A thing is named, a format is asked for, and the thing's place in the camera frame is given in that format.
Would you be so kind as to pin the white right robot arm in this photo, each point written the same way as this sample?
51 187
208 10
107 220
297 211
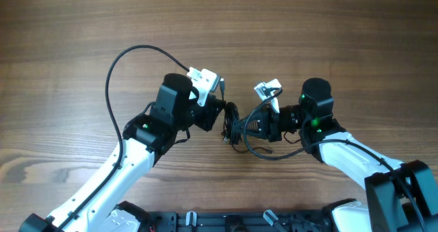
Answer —
400 196

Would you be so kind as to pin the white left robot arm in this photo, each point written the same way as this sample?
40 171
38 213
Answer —
182 101

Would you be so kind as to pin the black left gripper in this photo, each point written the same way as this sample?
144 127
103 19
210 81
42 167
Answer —
209 112

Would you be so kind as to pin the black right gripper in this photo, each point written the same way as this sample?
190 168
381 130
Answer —
269 124

